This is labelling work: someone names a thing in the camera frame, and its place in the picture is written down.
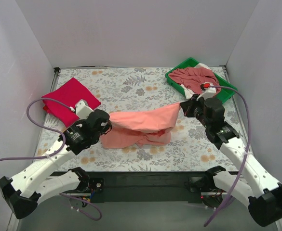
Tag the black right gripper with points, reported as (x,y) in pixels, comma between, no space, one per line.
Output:
(186,108)

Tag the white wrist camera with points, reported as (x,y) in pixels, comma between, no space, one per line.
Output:
(82,110)
(208,91)

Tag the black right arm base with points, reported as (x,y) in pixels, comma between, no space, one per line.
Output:
(211,196)

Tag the orange folded garment under red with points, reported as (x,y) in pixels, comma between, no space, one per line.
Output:
(44,108)

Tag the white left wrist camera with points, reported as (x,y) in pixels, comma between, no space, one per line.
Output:
(82,110)

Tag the floral patterned table mat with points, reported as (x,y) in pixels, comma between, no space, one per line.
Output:
(140,89)

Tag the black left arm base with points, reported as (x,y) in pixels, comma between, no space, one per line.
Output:
(88,186)

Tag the white garment in tray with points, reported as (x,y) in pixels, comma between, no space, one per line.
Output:
(203,66)

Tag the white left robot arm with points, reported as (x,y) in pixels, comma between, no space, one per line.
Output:
(24,191)

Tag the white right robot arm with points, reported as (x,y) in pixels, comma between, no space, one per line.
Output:
(254,187)

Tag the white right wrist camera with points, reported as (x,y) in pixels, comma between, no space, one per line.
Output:
(208,91)

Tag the salmon pink t-shirt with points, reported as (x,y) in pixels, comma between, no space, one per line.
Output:
(151,127)

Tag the dusty rose t-shirt in tray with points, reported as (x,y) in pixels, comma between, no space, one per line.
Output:
(193,78)

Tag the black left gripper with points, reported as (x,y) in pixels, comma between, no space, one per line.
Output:
(106,124)

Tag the folded crimson red t-shirt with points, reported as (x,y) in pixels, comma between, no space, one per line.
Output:
(69,94)

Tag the green plastic tray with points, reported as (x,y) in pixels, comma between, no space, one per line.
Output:
(188,76)

